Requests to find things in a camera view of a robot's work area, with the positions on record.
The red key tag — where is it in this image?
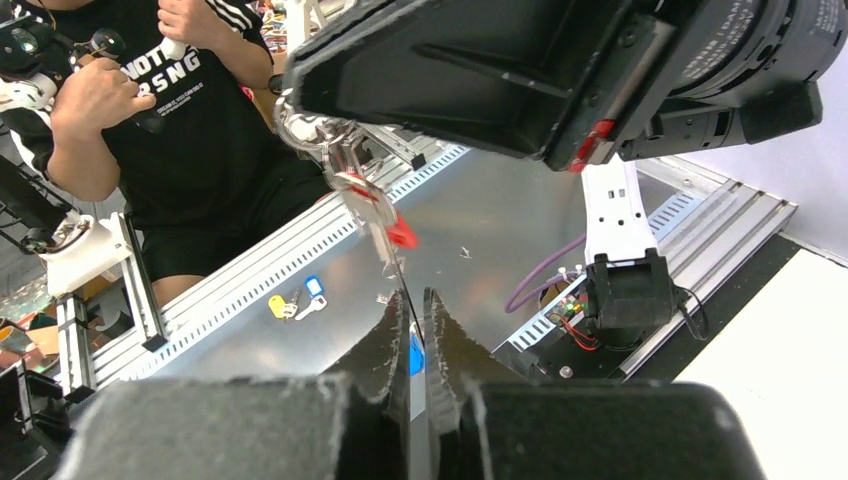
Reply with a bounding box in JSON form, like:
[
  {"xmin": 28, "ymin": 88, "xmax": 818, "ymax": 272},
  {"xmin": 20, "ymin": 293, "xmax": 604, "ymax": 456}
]
[{"xmin": 347, "ymin": 173, "xmax": 422, "ymax": 252}]

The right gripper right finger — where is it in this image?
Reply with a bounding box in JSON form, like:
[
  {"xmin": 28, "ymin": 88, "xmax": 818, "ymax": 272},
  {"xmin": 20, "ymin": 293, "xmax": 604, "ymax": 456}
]
[{"xmin": 422, "ymin": 288, "xmax": 765, "ymax": 479}]

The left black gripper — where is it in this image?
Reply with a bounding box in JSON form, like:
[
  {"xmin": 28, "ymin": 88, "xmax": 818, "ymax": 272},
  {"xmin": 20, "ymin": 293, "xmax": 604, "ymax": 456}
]
[{"xmin": 286, "ymin": 1, "xmax": 670, "ymax": 171}]

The white motor on bracket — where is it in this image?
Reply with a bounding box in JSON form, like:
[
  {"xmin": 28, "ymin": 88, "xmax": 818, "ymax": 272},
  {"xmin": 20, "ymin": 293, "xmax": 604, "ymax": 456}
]
[{"xmin": 23, "ymin": 210, "xmax": 133, "ymax": 298}]

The yellow key tag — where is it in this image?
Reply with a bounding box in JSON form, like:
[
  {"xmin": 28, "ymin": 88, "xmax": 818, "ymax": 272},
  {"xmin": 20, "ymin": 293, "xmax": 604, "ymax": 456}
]
[{"xmin": 267, "ymin": 295, "xmax": 298, "ymax": 320}]

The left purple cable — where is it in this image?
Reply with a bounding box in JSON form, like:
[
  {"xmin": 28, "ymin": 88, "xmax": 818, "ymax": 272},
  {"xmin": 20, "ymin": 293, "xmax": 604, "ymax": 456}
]
[{"xmin": 504, "ymin": 233, "xmax": 590, "ymax": 315}]

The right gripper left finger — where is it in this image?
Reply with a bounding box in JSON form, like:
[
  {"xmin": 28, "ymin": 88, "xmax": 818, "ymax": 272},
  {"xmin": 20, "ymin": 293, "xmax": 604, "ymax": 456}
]
[{"xmin": 56, "ymin": 292, "xmax": 411, "ymax": 479}]

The person in black printed shirt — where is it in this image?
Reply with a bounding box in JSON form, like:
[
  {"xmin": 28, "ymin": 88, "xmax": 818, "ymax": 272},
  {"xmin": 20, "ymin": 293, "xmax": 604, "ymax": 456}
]
[{"xmin": 1, "ymin": 0, "xmax": 329, "ymax": 305}]

